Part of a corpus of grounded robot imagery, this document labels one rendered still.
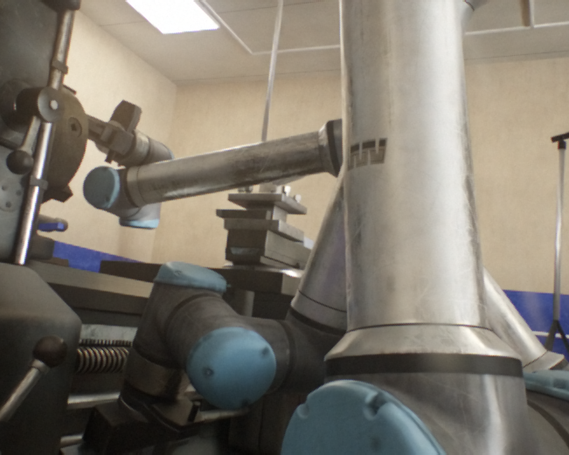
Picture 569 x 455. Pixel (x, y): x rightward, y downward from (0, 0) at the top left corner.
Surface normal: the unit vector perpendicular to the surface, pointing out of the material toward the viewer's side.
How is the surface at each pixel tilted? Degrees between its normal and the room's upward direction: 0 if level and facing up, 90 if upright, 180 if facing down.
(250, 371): 115
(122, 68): 90
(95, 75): 90
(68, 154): 105
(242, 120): 90
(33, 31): 90
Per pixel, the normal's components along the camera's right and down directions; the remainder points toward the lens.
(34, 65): 0.92, 0.04
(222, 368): 0.44, 0.33
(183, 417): 0.36, -0.92
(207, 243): -0.38, -0.21
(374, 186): -0.66, -0.23
